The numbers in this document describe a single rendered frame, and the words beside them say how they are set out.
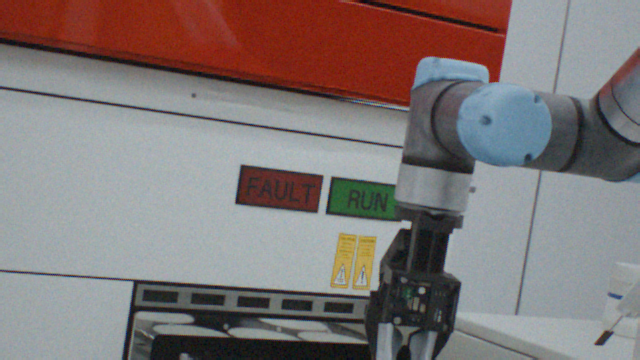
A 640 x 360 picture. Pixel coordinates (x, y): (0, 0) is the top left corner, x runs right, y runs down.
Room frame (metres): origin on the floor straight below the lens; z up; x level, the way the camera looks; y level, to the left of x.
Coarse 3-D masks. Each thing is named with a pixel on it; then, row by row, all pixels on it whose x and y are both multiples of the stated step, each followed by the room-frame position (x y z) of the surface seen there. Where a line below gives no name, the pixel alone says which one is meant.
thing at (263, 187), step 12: (252, 180) 1.56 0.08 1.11; (264, 180) 1.57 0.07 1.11; (276, 180) 1.58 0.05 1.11; (288, 180) 1.59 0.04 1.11; (300, 180) 1.60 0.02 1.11; (312, 180) 1.61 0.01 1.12; (240, 192) 1.56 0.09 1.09; (252, 192) 1.56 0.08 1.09; (264, 192) 1.57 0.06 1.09; (276, 192) 1.58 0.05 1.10; (288, 192) 1.59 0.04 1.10; (300, 192) 1.60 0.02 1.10; (312, 192) 1.61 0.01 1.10; (276, 204) 1.58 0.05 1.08; (288, 204) 1.59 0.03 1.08; (300, 204) 1.60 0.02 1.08; (312, 204) 1.61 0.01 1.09
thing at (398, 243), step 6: (402, 228) 1.34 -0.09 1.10; (396, 234) 1.35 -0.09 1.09; (402, 234) 1.34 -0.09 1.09; (396, 240) 1.35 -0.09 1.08; (402, 240) 1.34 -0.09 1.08; (390, 246) 1.38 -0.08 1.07; (396, 246) 1.34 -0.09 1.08; (402, 246) 1.33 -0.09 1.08; (390, 252) 1.37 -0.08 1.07; (396, 252) 1.34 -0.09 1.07; (402, 252) 1.34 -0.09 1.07; (384, 258) 1.40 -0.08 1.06; (390, 258) 1.37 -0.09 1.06; (396, 258) 1.36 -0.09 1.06; (384, 264) 1.40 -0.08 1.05
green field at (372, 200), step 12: (336, 180) 1.63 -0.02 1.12; (336, 192) 1.63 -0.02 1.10; (348, 192) 1.64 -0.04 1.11; (360, 192) 1.65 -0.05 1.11; (372, 192) 1.66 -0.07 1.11; (384, 192) 1.67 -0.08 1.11; (336, 204) 1.63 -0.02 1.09; (348, 204) 1.64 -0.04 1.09; (360, 204) 1.65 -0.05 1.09; (372, 204) 1.66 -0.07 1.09; (384, 204) 1.67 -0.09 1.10; (372, 216) 1.66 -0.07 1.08; (384, 216) 1.67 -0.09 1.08
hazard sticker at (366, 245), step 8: (360, 240) 1.66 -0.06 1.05; (368, 240) 1.67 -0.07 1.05; (360, 248) 1.66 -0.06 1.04; (368, 248) 1.67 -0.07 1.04; (360, 256) 1.66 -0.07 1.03; (368, 256) 1.67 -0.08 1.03; (360, 264) 1.66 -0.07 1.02; (368, 264) 1.67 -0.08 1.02; (360, 272) 1.66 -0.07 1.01; (368, 272) 1.67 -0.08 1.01; (360, 280) 1.66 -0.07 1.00; (368, 280) 1.67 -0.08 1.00; (352, 288) 1.66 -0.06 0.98; (360, 288) 1.67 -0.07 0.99; (368, 288) 1.67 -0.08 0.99
